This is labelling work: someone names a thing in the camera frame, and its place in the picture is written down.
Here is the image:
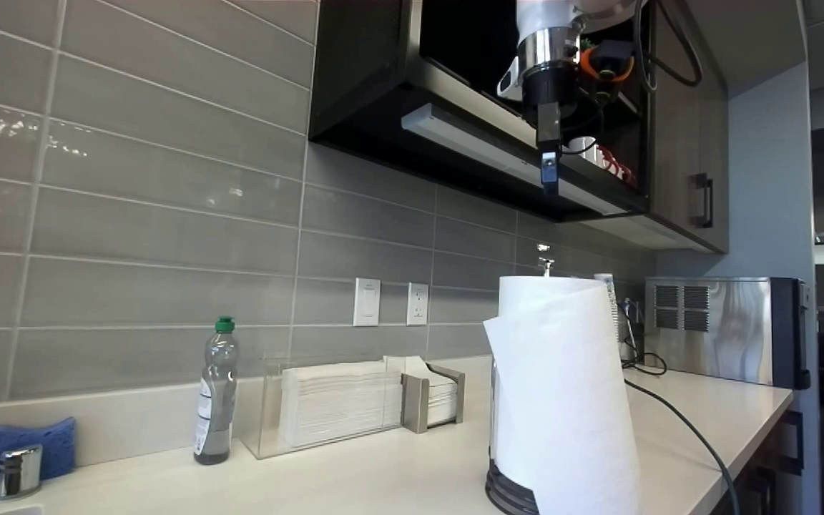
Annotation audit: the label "metal wire paper towel holder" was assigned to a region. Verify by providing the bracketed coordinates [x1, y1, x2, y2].
[480, 241, 561, 515]

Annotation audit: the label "black wrist camera orange mount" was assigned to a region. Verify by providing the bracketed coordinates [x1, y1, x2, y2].
[574, 41, 640, 92]

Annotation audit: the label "black cable on counter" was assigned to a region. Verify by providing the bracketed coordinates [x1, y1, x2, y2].
[620, 374, 742, 515]

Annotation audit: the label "dark cabinet door with handle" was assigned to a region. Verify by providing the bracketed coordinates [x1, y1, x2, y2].
[646, 0, 733, 258]

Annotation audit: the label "clear acrylic folded towel dispenser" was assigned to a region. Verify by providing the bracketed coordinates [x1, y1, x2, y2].
[238, 360, 407, 463]

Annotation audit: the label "under cabinet light strip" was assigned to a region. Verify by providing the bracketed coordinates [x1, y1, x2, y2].
[397, 99, 633, 220]

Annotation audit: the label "metal napkin holder with napkins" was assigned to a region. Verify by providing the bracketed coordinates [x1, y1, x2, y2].
[380, 351, 470, 436]

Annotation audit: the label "clear bottle green cap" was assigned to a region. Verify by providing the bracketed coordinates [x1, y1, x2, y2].
[192, 314, 244, 468]

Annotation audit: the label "white duplex wall outlet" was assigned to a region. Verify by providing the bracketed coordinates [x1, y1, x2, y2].
[403, 281, 431, 325]

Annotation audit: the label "white wall switch plate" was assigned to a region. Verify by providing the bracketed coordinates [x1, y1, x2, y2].
[353, 274, 383, 328]

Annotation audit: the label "white paper towel roll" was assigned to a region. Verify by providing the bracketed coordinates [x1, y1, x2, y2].
[480, 271, 643, 515]

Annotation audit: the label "red white package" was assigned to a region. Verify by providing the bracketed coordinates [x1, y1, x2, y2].
[566, 134, 640, 189]

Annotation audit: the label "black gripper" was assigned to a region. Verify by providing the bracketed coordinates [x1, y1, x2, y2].
[521, 66, 581, 204]

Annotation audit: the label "dark upper wall cabinet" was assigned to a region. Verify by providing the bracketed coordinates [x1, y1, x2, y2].
[307, 0, 656, 224]

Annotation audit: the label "small chrome fixture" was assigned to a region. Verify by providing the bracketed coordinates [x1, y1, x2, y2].
[0, 444, 46, 503]

